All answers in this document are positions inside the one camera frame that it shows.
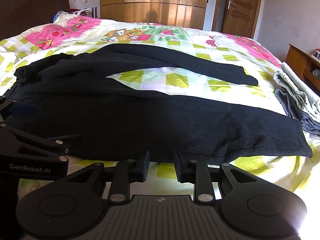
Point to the wooden tv cabinet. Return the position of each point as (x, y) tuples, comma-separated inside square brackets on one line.
[(303, 65)]

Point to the folded light green cloth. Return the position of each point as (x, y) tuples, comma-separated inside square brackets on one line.
[(306, 100)]

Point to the wooden wardrobe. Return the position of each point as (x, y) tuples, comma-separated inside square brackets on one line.
[(185, 13)]

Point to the colourful checkered bed quilt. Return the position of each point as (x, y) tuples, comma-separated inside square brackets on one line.
[(80, 34)]

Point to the wooden door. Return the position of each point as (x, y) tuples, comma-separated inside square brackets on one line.
[(236, 17)]

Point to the dark wooden headboard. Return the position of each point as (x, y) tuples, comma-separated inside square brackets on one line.
[(20, 15)]

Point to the folded grey cloth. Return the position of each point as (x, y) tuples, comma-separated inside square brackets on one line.
[(291, 110)]

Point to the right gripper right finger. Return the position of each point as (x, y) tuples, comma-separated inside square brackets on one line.
[(227, 177)]

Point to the white bag by headboard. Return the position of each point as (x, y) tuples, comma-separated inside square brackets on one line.
[(78, 12)]

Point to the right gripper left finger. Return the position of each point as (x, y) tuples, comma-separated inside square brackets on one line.
[(96, 175)]

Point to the black pants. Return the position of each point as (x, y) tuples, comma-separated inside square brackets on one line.
[(76, 95)]

